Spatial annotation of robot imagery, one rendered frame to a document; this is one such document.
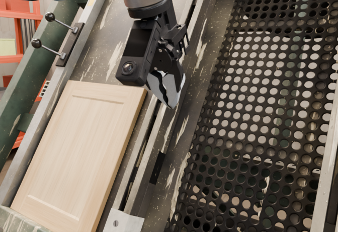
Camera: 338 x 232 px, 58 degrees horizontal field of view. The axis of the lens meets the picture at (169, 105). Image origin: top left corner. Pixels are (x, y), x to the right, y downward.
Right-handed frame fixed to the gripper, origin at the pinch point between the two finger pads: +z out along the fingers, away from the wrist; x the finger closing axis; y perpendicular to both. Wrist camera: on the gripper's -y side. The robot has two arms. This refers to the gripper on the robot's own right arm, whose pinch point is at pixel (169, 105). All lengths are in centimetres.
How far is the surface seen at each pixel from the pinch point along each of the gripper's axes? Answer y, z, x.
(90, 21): 50, 3, 62
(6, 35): 231, 96, 421
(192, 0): 45.1, -4.4, 12.6
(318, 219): -4.7, 19.2, -28.3
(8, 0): 200, 35, 326
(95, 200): -7.7, 32.1, 28.5
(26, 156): -1, 31, 65
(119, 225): -14.0, 28.1, 14.0
